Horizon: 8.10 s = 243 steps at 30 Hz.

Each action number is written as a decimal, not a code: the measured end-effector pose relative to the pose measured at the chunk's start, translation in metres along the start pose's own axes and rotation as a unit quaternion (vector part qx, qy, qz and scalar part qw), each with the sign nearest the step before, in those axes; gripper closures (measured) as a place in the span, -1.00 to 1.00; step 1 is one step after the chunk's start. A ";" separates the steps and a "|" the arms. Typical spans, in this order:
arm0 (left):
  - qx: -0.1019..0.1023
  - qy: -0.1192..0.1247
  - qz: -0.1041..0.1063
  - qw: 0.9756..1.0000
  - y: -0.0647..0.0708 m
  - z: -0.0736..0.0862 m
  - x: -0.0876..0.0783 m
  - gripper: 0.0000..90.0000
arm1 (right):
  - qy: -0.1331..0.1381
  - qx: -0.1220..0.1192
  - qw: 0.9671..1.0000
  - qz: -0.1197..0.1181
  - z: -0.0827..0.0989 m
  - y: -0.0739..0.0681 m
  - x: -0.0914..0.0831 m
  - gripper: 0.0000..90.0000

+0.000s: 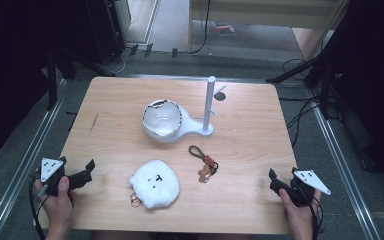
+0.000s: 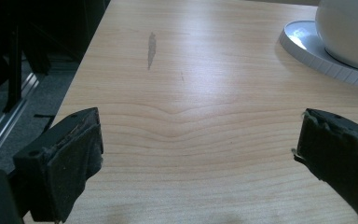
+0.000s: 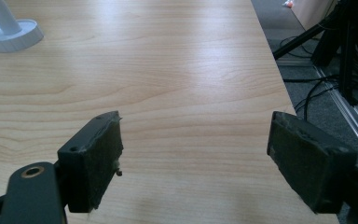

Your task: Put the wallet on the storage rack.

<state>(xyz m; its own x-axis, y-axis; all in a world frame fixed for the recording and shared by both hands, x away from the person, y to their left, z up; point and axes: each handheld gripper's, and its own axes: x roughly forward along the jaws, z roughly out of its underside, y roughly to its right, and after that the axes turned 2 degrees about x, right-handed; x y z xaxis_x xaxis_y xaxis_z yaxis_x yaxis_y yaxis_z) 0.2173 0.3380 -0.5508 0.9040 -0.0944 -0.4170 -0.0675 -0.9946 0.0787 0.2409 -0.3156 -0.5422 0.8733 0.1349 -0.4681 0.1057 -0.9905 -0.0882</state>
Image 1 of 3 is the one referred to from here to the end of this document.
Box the white floor cable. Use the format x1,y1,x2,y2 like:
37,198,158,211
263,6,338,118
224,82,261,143
103,46,135,75

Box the black floor cables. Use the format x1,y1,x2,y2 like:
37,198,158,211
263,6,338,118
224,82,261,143
278,58,343,149

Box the black hanging cable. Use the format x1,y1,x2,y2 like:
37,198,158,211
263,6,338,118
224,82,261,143
187,0,212,56

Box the black tripod stand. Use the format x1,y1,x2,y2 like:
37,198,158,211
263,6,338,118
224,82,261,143
265,49,338,120

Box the person's right hand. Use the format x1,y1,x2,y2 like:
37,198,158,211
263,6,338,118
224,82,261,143
277,188,323,234

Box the keychain with green loop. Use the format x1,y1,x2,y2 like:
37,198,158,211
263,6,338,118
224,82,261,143
188,144,220,184

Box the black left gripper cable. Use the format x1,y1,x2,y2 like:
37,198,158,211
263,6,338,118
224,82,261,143
28,174,48,240

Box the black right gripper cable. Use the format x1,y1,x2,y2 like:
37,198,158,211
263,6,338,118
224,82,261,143
296,185,324,240

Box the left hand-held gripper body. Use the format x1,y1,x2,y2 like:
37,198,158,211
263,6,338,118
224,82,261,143
33,155,72,198

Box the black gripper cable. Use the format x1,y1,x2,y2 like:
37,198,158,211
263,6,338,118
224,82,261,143
28,174,48,240
296,185,324,240

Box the aluminium floor rail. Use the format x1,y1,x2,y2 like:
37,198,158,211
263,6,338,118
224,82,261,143
304,87,383,240
0,78,68,240

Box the black metal stand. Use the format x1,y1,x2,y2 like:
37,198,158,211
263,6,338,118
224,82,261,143
45,46,117,112

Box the book on floor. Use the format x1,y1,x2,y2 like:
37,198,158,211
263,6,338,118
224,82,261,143
212,21,237,37

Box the white stand with post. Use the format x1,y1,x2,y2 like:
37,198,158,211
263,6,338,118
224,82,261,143
142,75,228,145

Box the light wooden furniture frame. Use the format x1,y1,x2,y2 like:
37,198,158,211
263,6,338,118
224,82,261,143
187,0,350,62

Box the white plush pouch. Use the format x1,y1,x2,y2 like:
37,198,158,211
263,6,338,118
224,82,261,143
128,159,182,210

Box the white bowl with silver rim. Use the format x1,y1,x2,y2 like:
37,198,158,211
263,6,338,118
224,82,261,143
141,98,184,138

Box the dark curtain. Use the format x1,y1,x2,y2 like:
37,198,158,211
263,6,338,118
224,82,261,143
0,0,91,165
308,0,384,183

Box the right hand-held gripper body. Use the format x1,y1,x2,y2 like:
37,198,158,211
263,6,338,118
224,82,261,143
288,166,332,208

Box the black cabinet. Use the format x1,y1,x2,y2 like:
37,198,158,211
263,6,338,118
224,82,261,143
85,0,128,66

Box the person's left hand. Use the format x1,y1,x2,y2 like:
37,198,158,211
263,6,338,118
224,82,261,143
34,175,78,233

